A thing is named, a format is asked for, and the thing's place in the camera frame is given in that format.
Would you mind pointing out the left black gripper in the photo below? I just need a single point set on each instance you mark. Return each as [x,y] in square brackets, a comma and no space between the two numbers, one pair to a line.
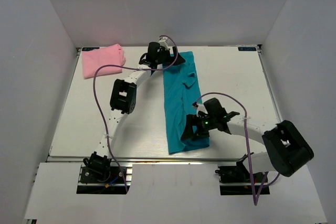
[170,59]

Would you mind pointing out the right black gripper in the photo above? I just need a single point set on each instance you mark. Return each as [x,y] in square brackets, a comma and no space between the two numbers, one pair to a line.
[193,120]

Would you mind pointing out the teal t shirt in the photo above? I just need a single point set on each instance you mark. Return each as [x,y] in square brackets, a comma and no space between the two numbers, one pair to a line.
[181,89]

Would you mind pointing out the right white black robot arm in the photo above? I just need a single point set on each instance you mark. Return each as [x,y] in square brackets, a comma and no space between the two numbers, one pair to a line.
[286,149]

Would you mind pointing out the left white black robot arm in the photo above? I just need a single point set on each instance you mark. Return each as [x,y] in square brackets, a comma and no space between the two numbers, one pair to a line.
[122,103]

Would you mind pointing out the pink folded t shirt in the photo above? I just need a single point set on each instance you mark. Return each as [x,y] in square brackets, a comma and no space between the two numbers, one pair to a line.
[96,57]

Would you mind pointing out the right blue table label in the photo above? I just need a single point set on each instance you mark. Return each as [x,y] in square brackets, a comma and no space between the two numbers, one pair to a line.
[247,49]

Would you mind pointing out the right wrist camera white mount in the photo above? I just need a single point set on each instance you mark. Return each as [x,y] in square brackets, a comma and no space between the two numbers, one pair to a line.
[200,109]

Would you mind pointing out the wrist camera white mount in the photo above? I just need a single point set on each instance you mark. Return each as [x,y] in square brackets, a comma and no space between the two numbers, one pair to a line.
[200,109]
[164,42]

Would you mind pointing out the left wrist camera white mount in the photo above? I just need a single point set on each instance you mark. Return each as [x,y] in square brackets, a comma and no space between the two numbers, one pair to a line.
[164,42]

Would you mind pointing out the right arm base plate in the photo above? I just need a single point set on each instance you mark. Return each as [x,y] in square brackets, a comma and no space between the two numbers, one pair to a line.
[232,182]

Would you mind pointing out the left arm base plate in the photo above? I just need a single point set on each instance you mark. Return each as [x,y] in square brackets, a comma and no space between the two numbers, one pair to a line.
[98,176]

